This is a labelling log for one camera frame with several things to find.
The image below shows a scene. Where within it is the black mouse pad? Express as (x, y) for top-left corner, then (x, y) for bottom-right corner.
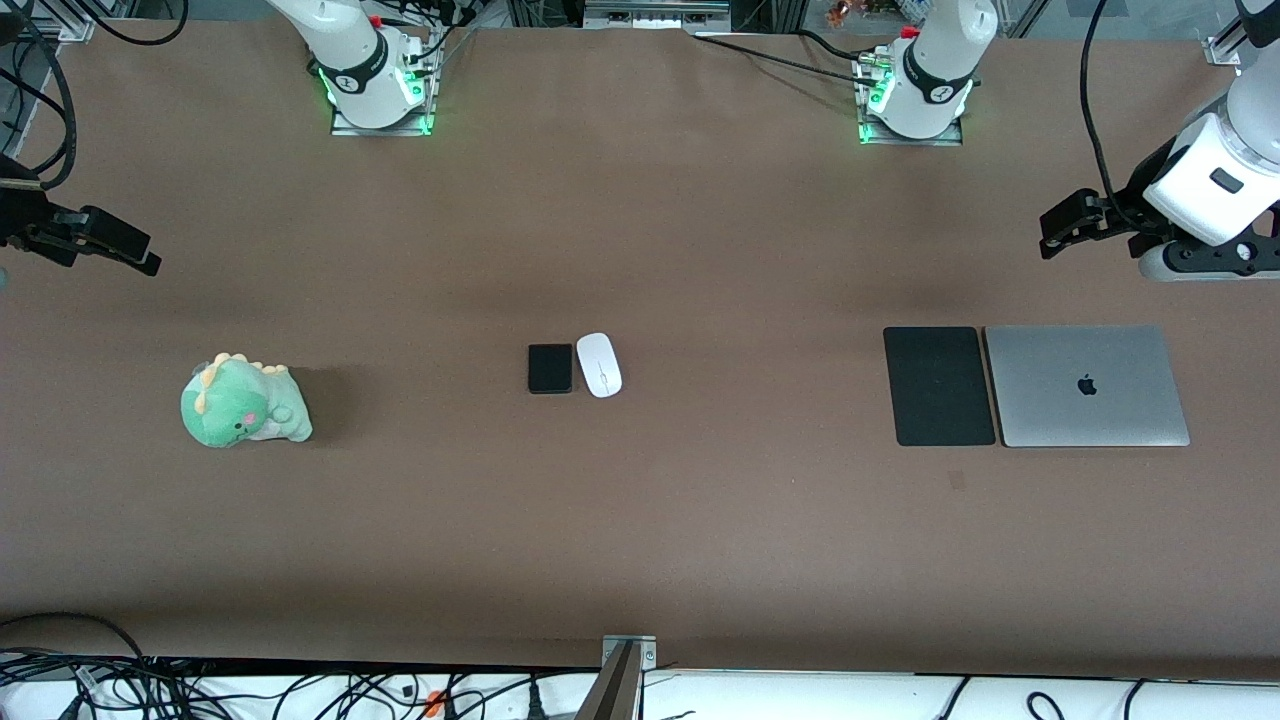
(882, 326), (998, 448)

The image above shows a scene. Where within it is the green dinosaur plush toy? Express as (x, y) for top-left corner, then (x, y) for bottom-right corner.
(180, 352), (314, 449)

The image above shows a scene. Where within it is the silver metal box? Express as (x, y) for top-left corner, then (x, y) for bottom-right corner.
(583, 0), (732, 31)

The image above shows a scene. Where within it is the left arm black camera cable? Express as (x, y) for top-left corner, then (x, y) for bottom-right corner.
(1078, 0), (1146, 227)

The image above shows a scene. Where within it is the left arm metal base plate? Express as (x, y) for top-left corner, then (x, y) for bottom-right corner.
(857, 115), (965, 147)

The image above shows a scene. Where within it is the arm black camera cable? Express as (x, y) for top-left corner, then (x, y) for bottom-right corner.
(1078, 0), (1146, 227)
(0, 0), (78, 191)

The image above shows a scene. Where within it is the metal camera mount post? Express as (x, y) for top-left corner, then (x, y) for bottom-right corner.
(600, 634), (659, 720)

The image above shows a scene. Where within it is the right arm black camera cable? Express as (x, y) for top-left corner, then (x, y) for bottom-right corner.
(0, 0), (78, 191)

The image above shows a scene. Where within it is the aluminium frame profile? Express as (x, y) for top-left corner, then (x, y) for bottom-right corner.
(0, 0), (97, 43)

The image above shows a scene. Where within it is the white computer mouse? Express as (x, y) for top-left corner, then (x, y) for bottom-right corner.
(576, 332), (624, 400)

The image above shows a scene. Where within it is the small black box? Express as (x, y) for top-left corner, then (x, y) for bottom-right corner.
(527, 343), (575, 395)

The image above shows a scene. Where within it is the silver closed laptop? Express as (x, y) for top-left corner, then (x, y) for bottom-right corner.
(984, 324), (1192, 449)

